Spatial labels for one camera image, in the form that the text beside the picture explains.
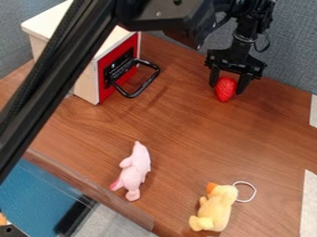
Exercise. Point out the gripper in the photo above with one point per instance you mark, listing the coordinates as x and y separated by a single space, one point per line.
236 60

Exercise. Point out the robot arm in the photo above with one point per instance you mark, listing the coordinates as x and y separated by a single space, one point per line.
165 12

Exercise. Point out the red toy strawberry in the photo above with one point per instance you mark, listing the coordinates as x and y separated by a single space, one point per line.
225 89

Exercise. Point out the drawer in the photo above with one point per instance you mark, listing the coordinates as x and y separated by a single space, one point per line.
124 72

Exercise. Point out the yellow plush duck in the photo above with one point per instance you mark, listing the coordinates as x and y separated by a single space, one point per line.
214 208

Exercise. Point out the pink plush animal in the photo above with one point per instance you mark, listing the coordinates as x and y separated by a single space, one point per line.
134 170

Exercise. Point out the cabinet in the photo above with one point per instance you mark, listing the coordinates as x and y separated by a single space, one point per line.
88 55

